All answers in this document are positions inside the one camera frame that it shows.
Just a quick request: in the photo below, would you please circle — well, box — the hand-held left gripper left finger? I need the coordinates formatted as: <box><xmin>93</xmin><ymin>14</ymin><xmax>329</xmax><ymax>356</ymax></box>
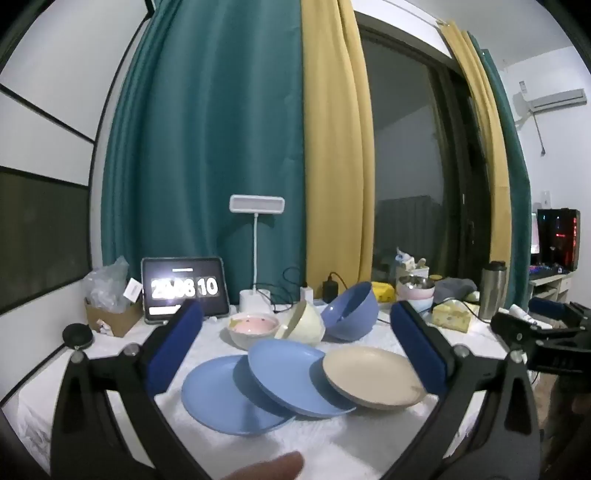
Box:
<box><xmin>50</xmin><ymin>299</ymin><xmax>213</xmax><ymax>480</ymax></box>

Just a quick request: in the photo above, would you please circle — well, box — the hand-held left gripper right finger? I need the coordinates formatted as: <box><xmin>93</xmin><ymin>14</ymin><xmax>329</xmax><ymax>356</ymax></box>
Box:
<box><xmin>388</xmin><ymin>300</ymin><xmax>542</xmax><ymax>480</ymax></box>

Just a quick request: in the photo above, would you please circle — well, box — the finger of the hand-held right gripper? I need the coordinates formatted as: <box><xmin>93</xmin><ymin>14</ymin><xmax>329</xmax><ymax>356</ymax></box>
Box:
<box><xmin>527</xmin><ymin>296</ymin><xmax>591</xmax><ymax>326</ymax></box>
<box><xmin>490</xmin><ymin>311</ymin><xmax>550</xmax><ymax>356</ymax></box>

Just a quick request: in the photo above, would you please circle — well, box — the large blue bowl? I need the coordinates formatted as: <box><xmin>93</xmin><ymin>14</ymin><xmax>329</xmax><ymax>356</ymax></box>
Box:
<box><xmin>321</xmin><ymin>281</ymin><xmax>379</xmax><ymax>342</ymax></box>

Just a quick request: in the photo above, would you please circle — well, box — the pink and white ceramic bowl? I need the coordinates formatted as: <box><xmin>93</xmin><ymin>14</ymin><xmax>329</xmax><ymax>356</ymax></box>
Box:
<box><xmin>226</xmin><ymin>311</ymin><xmax>281</xmax><ymax>350</ymax></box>

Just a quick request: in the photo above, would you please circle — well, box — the blue plate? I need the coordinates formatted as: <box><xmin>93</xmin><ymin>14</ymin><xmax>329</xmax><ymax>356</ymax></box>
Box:
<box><xmin>248</xmin><ymin>339</ymin><xmax>357</xmax><ymax>418</ymax></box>
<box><xmin>181</xmin><ymin>355</ymin><xmax>296</xmax><ymax>435</ymax></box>

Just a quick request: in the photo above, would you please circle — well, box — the person's left hand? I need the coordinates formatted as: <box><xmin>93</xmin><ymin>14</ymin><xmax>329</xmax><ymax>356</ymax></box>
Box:
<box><xmin>222</xmin><ymin>452</ymin><xmax>305</xmax><ymax>480</ymax></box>

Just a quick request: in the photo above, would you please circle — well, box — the white tube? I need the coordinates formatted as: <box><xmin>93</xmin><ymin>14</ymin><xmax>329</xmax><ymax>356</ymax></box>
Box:
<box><xmin>508</xmin><ymin>304</ymin><xmax>552</xmax><ymax>329</ymax></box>

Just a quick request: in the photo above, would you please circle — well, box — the white side desk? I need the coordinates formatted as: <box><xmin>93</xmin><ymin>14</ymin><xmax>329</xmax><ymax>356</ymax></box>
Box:
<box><xmin>526</xmin><ymin>270</ymin><xmax>575</xmax><ymax>315</ymax></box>

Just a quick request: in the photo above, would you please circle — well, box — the steel tumbler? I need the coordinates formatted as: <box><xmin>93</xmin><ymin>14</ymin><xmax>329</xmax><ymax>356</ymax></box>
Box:
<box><xmin>478</xmin><ymin>261</ymin><xmax>508</xmax><ymax>321</ymax></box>

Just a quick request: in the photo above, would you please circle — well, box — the light blue bowl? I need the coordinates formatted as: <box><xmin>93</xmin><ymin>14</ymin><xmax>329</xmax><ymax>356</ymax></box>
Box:
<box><xmin>404</xmin><ymin>295</ymin><xmax>435</xmax><ymax>315</ymax></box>

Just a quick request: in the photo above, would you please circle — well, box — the cheese-print tissue box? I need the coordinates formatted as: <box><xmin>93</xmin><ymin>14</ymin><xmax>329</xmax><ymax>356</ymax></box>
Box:
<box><xmin>431</xmin><ymin>300</ymin><xmax>472</xmax><ymax>332</ymax></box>

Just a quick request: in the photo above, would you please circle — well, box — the beige plate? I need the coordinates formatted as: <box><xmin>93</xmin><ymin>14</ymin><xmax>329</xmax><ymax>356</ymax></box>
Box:
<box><xmin>322</xmin><ymin>347</ymin><xmax>428</xmax><ymax>411</ymax></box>

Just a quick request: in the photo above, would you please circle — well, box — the tablet with clock display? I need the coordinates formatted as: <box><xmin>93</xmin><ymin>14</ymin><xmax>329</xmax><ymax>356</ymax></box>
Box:
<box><xmin>141</xmin><ymin>257</ymin><xmax>230</xmax><ymax>324</ymax></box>

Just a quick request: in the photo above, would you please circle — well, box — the pink plastic bowl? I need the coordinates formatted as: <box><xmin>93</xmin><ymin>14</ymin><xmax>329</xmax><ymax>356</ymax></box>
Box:
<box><xmin>397</xmin><ymin>282</ymin><xmax>435</xmax><ymax>301</ymax></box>

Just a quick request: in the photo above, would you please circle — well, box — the cardboard box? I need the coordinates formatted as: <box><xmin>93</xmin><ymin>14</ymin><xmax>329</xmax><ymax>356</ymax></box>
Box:
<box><xmin>84</xmin><ymin>298</ymin><xmax>143</xmax><ymax>337</ymax></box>

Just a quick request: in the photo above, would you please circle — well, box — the black computer case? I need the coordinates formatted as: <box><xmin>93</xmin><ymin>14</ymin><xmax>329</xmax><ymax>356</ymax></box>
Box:
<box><xmin>536</xmin><ymin>208</ymin><xmax>581</xmax><ymax>273</ymax></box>

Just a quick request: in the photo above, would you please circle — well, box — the grey cloth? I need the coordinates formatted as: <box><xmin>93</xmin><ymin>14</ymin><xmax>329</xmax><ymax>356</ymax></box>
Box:
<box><xmin>431</xmin><ymin>277</ymin><xmax>478</xmax><ymax>303</ymax></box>

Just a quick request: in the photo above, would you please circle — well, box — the steel bowl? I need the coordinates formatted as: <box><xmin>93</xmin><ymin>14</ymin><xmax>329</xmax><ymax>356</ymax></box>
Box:
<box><xmin>398</xmin><ymin>274</ymin><xmax>435</xmax><ymax>291</ymax></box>

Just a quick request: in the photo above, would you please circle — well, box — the white basket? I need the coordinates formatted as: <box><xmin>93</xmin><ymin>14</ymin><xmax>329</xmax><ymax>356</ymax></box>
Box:
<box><xmin>395</xmin><ymin>263</ymin><xmax>430</xmax><ymax>282</ymax></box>

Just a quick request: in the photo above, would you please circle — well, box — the clear plastic bag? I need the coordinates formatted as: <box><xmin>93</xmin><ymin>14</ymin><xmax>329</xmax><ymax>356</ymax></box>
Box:
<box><xmin>83</xmin><ymin>256</ymin><xmax>131</xmax><ymax>309</ymax></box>

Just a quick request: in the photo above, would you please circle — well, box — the black round device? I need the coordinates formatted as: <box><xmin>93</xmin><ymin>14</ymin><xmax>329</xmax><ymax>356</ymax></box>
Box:
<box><xmin>62</xmin><ymin>323</ymin><xmax>94</xmax><ymax>349</ymax></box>

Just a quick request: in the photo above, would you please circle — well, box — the cream bowl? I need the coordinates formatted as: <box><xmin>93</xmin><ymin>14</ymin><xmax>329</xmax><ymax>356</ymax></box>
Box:
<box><xmin>274</xmin><ymin>300</ymin><xmax>325</xmax><ymax>344</ymax></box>

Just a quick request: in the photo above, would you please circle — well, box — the teal curtain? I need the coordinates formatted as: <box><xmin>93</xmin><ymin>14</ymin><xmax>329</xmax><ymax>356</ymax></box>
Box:
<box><xmin>468</xmin><ymin>32</ymin><xmax>534</xmax><ymax>310</ymax></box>
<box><xmin>100</xmin><ymin>0</ymin><xmax>308</xmax><ymax>305</ymax></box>

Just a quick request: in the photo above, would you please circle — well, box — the dark radiator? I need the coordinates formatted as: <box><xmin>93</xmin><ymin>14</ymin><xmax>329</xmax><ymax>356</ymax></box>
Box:
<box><xmin>376</xmin><ymin>196</ymin><xmax>444</xmax><ymax>259</ymax></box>

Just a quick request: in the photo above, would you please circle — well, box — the yellow curtain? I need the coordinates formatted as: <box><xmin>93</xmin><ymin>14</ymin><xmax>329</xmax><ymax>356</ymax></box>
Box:
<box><xmin>300</xmin><ymin>0</ymin><xmax>376</xmax><ymax>301</ymax></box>
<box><xmin>438</xmin><ymin>21</ymin><xmax>511</xmax><ymax>273</ymax></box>

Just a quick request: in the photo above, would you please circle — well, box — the white desk lamp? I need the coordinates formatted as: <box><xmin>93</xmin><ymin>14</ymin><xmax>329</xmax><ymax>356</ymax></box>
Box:
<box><xmin>229</xmin><ymin>194</ymin><xmax>286</xmax><ymax>311</ymax></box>

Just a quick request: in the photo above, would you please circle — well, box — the white air conditioner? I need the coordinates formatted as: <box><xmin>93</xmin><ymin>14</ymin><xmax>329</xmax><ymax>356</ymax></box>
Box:
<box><xmin>513</xmin><ymin>88</ymin><xmax>587</xmax><ymax>114</ymax></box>

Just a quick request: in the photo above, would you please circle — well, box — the glass sliding door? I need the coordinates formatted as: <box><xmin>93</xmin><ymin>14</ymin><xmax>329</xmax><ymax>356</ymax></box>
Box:
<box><xmin>358</xmin><ymin>23</ymin><xmax>492</xmax><ymax>282</ymax></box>

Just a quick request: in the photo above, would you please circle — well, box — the black charger cable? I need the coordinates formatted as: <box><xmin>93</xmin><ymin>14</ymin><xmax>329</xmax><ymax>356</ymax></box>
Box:
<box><xmin>328</xmin><ymin>271</ymin><xmax>354</xmax><ymax>294</ymax></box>

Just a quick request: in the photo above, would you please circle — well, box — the black looped cable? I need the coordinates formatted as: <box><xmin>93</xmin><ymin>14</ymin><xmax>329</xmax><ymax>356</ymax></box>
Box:
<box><xmin>252</xmin><ymin>267</ymin><xmax>308</xmax><ymax>305</ymax></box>

